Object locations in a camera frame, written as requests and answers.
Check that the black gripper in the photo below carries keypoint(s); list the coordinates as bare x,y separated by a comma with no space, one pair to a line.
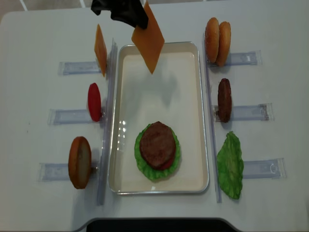
128,10

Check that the orange cheese slice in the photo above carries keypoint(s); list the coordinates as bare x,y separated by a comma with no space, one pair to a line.
149,41
100,50

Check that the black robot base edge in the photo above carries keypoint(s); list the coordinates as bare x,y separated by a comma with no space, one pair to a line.
159,225

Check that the clear cheese holder strip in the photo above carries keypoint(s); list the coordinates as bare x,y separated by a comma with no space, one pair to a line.
72,68

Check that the red upright tomato slice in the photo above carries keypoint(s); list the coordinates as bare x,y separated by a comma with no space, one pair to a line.
94,102

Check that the brown upright meat patty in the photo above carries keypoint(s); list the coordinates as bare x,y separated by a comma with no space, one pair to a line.
224,100

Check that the brown meat patty on stack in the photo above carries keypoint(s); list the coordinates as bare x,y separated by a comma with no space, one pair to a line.
157,145

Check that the clear tomato holder strip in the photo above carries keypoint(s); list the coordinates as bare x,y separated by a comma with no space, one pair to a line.
64,117

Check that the red tomato slice on stack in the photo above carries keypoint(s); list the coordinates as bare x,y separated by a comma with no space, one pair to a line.
167,164

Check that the green lettuce leaf on stack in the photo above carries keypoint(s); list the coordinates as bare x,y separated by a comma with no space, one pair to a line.
146,170

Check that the green upright lettuce leaf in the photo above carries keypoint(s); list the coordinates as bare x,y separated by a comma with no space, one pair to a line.
230,166

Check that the clear lettuce holder strip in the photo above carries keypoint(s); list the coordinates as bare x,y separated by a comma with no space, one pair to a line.
259,169

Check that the sesame bun top upright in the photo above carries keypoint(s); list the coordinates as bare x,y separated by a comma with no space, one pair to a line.
212,39

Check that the plain bun slice upright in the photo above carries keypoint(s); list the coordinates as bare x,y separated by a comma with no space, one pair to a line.
224,43

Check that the white rectangular metal tray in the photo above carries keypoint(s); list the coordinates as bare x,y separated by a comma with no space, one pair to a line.
172,95

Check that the clear right bun holder strip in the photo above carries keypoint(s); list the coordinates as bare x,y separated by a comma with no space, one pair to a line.
244,58

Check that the clear bun holder strip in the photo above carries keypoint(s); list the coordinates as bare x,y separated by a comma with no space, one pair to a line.
53,172
244,58

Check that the upright bun slice left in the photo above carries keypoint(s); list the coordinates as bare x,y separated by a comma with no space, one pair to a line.
79,164

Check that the clear patty holder strip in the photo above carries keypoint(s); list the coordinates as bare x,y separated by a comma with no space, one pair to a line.
260,112

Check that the clear left bun holder strip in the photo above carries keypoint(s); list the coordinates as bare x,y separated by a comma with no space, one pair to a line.
53,172

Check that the clear left long acrylic rail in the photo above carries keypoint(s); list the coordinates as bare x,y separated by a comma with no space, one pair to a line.
108,126

